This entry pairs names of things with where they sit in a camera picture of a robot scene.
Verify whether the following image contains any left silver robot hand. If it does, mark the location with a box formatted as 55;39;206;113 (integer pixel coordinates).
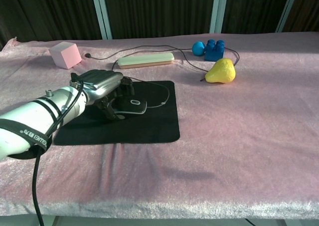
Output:
70;69;136;122

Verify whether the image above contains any black computer mouse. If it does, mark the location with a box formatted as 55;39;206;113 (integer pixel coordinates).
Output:
114;97;149;116

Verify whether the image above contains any thin black cable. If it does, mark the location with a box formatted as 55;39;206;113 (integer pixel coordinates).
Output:
84;44;240;109

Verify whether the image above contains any black mouse pad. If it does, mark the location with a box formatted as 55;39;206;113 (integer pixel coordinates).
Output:
53;80;180;146

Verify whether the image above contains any pink foam cube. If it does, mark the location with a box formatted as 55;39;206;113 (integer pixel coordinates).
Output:
48;41;83;69

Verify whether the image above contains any pale green pencil case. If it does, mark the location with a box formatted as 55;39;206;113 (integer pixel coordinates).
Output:
117;52;175;70

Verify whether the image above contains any dark curtain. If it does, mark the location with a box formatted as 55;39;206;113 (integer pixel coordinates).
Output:
0;0;319;44

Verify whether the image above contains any blue ball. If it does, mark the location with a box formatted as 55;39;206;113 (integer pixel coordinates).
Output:
191;40;206;56

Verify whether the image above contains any blue building block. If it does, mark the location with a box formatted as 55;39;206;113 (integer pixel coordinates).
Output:
204;38;225;61

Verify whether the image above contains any yellow toy pear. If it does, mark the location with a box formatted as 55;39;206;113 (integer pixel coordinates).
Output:
200;58;236;84

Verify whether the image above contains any pink fuzzy table cloth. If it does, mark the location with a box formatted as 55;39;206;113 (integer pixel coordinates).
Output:
0;31;319;216

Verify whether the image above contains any pale blue frame post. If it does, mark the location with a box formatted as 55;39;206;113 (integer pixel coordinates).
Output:
89;0;113;40
276;0;301;33
210;0;223;34

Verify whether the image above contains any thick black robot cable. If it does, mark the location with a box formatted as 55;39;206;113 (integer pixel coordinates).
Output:
31;72;85;226

